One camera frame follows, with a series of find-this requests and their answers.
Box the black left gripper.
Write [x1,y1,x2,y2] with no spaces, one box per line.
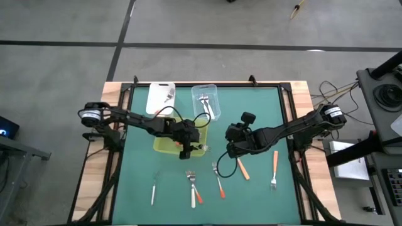
[171,121,202,160]

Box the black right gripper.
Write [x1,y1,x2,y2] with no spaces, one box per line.
[224,111,256,159]

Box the yellow translucent plastic bin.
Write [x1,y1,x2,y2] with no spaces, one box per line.
[153,117,209,157]

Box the pale orange-handled fork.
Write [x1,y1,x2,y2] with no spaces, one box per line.
[269,149,280,192]
[237,158,251,181]

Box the clear plastic bin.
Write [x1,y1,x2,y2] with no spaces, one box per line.
[190,83,222,122]

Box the white plastic bin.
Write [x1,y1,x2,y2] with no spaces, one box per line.
[144,81,177,116]

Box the green table mat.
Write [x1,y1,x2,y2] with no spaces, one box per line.
[111,85,303,225]

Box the black beam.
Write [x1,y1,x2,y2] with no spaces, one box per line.
[325,130,390,169]

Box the silver laptop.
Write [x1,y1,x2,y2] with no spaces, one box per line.
[329,140,371,182]

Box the grey equipment cart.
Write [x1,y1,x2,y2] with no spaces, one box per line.
[356,67,402,156]

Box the white paper sheet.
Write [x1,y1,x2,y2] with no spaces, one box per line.
[391,114,402,138]

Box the grey metal table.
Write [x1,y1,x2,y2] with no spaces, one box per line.
[0,134,53,225]

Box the keyboard with lit keys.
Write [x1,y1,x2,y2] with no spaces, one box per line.
[381,168,402,208]

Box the black pole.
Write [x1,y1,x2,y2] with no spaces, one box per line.
[370,50,402,80]

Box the black device with blue light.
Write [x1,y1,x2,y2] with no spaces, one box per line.
[0,115,20,141]

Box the dark left wrist cable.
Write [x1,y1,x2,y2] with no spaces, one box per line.
[153,105,212,129]

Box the thick white-handled fork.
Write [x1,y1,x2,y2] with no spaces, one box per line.
[186,170,198,210]

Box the black table frame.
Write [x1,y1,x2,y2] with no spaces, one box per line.
[67,75,345,226]

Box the yellow hanging cord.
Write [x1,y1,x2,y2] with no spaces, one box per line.
[289,0,308,21]

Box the coiled black cable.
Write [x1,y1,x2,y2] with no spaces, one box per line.
[372,83,402,113]

